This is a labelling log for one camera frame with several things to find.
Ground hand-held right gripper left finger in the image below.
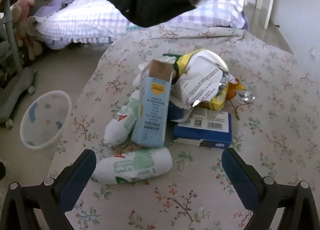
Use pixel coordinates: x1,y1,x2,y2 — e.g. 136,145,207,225
0,149,97,230

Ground blue biscuit box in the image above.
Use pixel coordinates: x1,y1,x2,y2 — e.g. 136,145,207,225
168,101,232,149

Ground pink stuffed toy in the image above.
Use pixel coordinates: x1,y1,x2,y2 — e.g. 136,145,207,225
15,0,35,23

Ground green and yellow sponge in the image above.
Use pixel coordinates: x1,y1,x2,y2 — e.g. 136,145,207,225
162,54,187,77

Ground yellow and white snack bag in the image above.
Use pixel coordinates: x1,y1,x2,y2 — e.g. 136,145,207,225
171,49,235,111

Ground clear foil wrapper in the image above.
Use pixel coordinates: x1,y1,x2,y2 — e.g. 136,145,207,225
237,90,255,102

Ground grey chair base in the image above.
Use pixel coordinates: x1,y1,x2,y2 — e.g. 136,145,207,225
0,0,38,128

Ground purple checked quilt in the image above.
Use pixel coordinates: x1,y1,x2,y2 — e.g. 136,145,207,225
27,0,247,50

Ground white plastic bottle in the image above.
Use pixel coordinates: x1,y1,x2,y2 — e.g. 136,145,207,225
92,147,173,185
104,90,140,146

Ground white round basket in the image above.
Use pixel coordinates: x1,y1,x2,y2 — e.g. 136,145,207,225
19,90,72,150

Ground light blue carton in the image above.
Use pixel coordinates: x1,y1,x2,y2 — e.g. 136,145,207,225
131,59,174,148

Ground floral bedsheet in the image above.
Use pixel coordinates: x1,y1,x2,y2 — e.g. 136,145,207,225
47,24,320,230

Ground small yellow packet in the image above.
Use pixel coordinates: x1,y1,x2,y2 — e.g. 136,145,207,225
200,86,229,111

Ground brown stuffed toy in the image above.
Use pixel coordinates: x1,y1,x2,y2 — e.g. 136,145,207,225
14,20,43,61

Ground orange wrapper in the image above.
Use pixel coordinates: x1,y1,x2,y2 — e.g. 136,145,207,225
226,78,247,101

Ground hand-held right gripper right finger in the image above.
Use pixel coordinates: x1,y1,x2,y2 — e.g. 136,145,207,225
221,148,320,230

